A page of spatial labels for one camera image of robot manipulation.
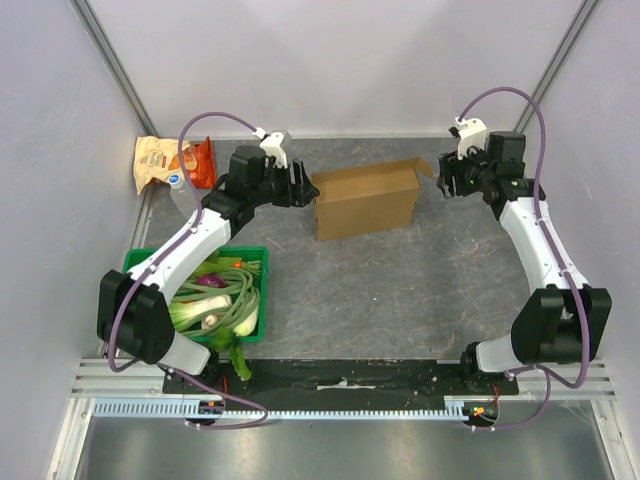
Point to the light blue cable duct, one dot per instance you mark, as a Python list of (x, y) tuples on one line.
[(195, 409)]

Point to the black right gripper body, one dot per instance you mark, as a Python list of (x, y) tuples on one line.
[(454, 173)]

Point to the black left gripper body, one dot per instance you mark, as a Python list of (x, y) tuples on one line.
[(277, 187)]

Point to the white green bok choy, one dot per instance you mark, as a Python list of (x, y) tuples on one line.
[(204, 317)]

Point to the green leafy lettuce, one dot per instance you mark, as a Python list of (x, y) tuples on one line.
[(227, 341)]

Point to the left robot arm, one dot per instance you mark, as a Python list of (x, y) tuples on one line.
[(133, 307)]

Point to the brown cardboard box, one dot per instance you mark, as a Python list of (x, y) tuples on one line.
[(368, 198)]

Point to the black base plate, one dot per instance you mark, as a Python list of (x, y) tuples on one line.
[(345, 384)]

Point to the green long beans bundle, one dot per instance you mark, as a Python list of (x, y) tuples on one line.
[(240, 295)]

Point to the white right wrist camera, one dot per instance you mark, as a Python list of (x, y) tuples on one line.
[(471, 134)]

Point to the purple red onion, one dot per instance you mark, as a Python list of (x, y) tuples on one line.
[(210, 280)]

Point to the beige chip bag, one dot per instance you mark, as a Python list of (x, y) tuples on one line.
[(155, 159)]

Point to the clear plastic water bottle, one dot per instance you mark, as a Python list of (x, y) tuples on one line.
[(181, 195)]

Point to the green plastic crate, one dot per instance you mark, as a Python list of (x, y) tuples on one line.
[(257, 320)]

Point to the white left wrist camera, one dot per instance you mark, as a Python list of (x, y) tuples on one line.
[(273, 144)]

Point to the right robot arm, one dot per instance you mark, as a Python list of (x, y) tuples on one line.
[(564, 318)]

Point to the red chip bag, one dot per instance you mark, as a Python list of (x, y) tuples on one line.
[(200, 164)]

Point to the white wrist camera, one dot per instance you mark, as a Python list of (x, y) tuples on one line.
[(471, 134), (273, 144)]

